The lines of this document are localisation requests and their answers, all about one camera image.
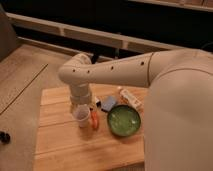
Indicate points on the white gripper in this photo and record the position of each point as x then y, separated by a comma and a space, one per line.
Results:
79, 100

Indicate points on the white paper cup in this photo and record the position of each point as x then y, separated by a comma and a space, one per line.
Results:
81, 114

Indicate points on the orange pepper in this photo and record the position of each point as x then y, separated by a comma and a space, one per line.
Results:
95, 120

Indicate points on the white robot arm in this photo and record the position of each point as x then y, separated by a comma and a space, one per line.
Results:
178, 109

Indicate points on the green ceramic bowl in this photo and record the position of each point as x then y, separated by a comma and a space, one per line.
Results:
123, 120

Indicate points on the black and white remote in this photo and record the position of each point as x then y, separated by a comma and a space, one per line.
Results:
97, 102

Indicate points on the blue sponge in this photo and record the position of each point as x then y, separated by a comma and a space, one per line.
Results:
108, 103

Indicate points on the white packaged snack bar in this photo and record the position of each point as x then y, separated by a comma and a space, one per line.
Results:
129, 98

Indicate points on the wooden table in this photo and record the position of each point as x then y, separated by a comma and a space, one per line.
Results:
64, 146

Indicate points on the black object on floor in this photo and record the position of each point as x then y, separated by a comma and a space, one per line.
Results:
4, 137

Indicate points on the white shelf rail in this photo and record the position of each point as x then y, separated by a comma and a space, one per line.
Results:
89, 35

